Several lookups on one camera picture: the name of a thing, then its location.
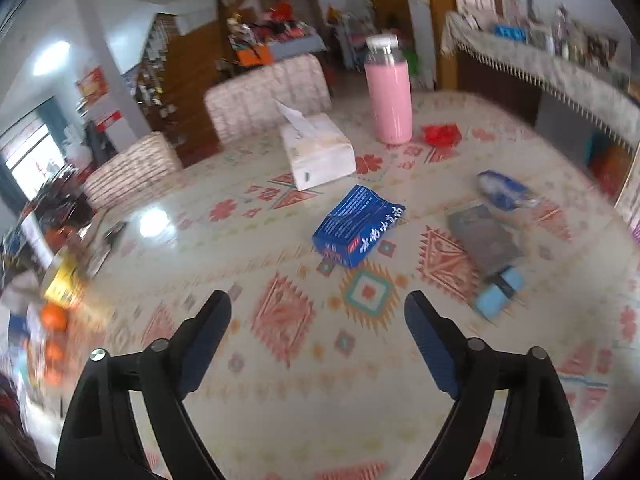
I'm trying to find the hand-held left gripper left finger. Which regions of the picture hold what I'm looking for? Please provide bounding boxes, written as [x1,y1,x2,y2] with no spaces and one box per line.
[55,290,233,480]

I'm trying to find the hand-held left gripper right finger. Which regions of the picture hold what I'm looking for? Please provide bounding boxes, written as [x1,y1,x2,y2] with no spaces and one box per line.
[404,290,586,480]

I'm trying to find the light blue box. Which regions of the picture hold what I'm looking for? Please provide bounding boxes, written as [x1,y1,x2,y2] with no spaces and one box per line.
[473,266,526,320]

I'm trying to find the blue carton with white print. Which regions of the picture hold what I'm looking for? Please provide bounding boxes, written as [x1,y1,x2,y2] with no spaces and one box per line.
[312,185,406,269]

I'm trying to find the blue clear plastic bag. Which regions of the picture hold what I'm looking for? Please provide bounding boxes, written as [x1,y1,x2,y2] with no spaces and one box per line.
[476,170,541,211]

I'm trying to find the orange fruit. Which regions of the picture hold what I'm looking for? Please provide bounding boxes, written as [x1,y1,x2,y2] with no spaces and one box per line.
[41,305,68,332]

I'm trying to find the yellow packet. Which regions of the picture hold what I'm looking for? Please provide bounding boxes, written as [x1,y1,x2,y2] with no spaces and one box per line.
[42,260,86,306]

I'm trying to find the brick-patterned chair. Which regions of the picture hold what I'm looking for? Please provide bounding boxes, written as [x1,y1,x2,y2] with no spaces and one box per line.
[80,132,183,213]
[204,54,333,143]

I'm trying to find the red plastic wrapper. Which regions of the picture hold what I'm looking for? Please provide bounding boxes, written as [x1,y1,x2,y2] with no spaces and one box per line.
[422,124,463,148]

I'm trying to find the white tissue box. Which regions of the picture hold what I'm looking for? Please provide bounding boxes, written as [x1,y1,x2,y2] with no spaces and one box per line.
[277,101,357,192]

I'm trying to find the pink thermos bottle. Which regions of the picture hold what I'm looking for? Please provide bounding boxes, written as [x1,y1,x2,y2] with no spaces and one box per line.
[364,33,414,146]

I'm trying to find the window with blue curtains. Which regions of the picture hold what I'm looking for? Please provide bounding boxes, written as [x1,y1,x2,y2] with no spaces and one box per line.
[0,97,66,196]

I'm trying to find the wooden staircase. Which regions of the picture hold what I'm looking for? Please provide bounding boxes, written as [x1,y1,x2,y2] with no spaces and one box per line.
[132,0,275,167]

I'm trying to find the dark wooden sideboard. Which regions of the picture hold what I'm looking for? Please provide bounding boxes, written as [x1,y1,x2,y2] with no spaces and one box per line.
[455,52,640,201]

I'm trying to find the floral tasselled cloth runner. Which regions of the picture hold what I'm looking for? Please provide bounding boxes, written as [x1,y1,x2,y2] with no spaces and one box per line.
[440,10,640,148]

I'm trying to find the cluttered side table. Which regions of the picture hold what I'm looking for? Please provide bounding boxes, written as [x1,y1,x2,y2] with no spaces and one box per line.
[227,2,326,68]

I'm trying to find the row of bottles and jars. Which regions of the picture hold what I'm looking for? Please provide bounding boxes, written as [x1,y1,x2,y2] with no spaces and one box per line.
[500,0,621,68]

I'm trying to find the white wire rack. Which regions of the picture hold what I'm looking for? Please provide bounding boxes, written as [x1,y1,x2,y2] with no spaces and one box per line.
[327,7,371,71]

